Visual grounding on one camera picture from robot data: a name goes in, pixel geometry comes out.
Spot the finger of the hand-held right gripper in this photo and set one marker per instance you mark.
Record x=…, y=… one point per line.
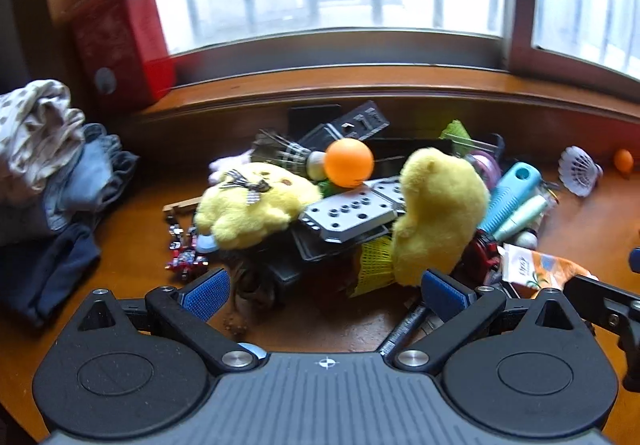
x=605, y=297

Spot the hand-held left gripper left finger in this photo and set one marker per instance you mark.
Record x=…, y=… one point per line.
x=207, y=295

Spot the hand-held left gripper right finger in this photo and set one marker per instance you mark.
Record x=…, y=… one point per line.
x=445, y=295

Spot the orange white snack packet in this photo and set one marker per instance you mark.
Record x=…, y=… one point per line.
x=540, y=270

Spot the yellow plush toy with bow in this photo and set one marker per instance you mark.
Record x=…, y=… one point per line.
x=250, y=215

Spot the grey metal plate with holes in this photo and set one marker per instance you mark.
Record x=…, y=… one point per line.
x=345, y=217
x=387, y=190

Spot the black metal bracket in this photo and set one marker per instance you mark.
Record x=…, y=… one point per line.
x=350, y=125

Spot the red toy robot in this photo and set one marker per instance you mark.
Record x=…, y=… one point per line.
x=185, y=255

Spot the brown toy figure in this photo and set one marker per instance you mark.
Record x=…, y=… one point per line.
x=252, y=285

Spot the red black toy car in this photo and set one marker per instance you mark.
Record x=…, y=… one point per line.
x=480, y=257

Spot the light blue plastic piece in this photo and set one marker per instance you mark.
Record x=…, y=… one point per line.
x=207, y=242

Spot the black knurled rod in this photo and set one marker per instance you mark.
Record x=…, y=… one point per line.
x=400, y=332

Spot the yellow nylon shuttlecock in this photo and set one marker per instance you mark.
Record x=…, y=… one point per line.
x=372, y=267

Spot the wooden clothespin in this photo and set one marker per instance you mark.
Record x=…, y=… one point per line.
x=182, y=206

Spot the small white ball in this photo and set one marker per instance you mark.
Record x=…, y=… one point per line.
x=526, y=239

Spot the white plastic tube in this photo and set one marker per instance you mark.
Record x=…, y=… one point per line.
x=522, y=217

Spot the black plastic tray piece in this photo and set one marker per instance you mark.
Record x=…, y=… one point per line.
x=320, y=252

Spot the white feather shuttlecock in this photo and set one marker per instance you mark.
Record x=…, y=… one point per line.
x=580, y=172

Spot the white pink plush piece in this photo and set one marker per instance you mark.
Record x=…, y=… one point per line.
x=230, y=167

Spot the pink tape roll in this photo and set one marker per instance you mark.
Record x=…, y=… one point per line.
x=485, y=170

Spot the orange ping pong ball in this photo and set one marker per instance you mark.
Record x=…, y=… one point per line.
x=349, y=164
x=624, y=161

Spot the black feather shuttlecock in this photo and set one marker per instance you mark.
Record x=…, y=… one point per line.
x=285, y=152

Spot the green nylon shuttlecock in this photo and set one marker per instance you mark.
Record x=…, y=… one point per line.
x=456, y=132

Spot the dark navy cloth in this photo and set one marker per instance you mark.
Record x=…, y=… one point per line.
x=45, y=270

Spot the blue jeans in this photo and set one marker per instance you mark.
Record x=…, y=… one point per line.
x=95, y=175

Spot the spotted white cloth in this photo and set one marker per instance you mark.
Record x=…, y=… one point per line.
x=35, y=135

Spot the red gift box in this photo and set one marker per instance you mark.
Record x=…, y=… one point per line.
x=120, y=55

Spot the wooden framed window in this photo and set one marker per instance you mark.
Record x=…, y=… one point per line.
x=515, y=0

